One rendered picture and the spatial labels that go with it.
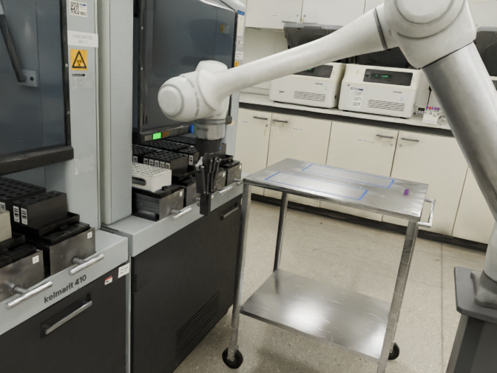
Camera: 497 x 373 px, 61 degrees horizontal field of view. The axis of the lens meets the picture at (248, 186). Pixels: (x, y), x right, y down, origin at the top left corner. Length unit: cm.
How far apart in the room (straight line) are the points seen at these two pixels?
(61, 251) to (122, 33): 58
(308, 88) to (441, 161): 114
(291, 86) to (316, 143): 51
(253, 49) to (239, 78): 334
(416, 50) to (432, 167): 257
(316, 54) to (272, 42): 320
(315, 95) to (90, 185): 255
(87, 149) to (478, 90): 89
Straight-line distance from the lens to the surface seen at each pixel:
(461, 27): 90
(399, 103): 339
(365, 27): 107
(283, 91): 357
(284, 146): 360
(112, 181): 125
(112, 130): 122
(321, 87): 347
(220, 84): 102
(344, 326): 175
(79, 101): 112
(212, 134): 119
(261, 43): 432
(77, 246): 107
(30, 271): 100
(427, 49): 89
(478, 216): 352
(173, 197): 135
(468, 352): 130
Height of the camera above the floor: 123
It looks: 17 degrees down
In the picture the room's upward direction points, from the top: 5 degrees clockwise
